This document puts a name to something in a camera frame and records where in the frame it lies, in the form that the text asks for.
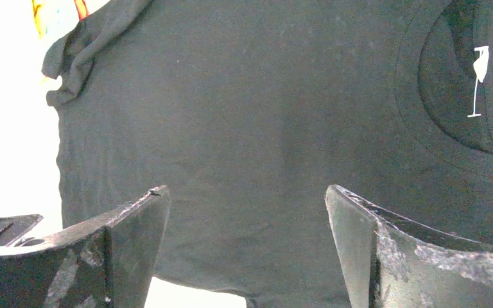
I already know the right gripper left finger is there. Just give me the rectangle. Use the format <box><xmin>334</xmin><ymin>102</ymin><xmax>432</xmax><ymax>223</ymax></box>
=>
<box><xmin>0</xmin><ymin>185</ymin><xmax>171</xmax><ymax>307</ymax></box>

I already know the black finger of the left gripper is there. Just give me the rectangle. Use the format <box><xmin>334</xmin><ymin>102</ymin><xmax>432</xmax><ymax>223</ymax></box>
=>
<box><xmin>0</xmin><ymin>214</ymin><xmax>44</xmax><ymax>246</ymax></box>

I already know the red folded t-shirt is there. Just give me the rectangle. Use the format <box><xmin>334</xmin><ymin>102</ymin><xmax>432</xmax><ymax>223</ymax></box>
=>
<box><xmin>74</xmin><ymin>0</ymin><xmax>89</xmax><ymax>21</ymax></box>

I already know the orange folded t-shirt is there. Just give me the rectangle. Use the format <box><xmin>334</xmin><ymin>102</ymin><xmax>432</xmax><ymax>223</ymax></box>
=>
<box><xmin>31</xmin><ymin>0</ymin><xmax>48</xmax><ymax>39</ymax></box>

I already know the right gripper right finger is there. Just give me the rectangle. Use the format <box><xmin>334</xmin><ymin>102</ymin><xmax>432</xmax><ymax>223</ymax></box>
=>
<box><xmin>325</xmin><ymin>185</ymin><xmax>493</xmax><ymax>308</ymax></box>

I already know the black t-shirt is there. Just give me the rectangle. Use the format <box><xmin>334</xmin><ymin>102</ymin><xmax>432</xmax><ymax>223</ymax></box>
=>
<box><xmin>42</xmin><ymin>1</ymin><xmax>493</xmax><ymax>307</ymax></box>

